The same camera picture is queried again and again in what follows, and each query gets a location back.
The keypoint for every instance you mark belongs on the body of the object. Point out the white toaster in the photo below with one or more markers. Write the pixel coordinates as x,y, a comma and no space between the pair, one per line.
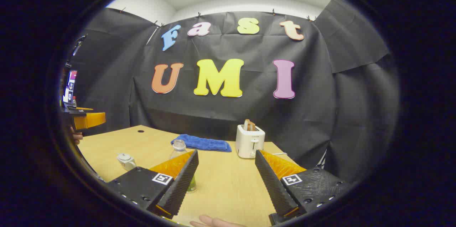
247,145

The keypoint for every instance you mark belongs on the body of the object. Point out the toasted bread slice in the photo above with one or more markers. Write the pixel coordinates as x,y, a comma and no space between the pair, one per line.
249,125

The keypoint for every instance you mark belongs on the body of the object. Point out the computer monitor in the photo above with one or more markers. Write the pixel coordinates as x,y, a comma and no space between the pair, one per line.
70,88

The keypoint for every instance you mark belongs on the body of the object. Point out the clear bottle with red cap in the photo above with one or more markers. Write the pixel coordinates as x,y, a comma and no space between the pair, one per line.
74,102

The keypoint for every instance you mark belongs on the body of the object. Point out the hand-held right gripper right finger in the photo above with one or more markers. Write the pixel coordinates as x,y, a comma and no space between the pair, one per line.
272,187

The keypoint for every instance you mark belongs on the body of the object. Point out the glass teacup lid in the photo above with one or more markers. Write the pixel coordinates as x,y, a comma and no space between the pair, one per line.
124,156

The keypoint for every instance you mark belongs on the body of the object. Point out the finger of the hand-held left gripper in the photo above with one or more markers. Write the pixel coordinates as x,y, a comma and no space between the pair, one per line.
91,120

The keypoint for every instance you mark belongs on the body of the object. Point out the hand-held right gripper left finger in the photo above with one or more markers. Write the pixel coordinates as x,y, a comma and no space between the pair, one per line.
181,184

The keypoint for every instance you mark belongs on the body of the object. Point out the green label water bottle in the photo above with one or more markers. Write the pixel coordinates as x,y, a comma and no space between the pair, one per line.
178,148

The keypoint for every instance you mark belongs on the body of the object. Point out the black backdrop cloth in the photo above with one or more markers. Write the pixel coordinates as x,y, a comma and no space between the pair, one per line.
313,113

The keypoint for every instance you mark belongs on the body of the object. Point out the blue towel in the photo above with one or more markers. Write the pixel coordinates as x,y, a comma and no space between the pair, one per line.
206,143

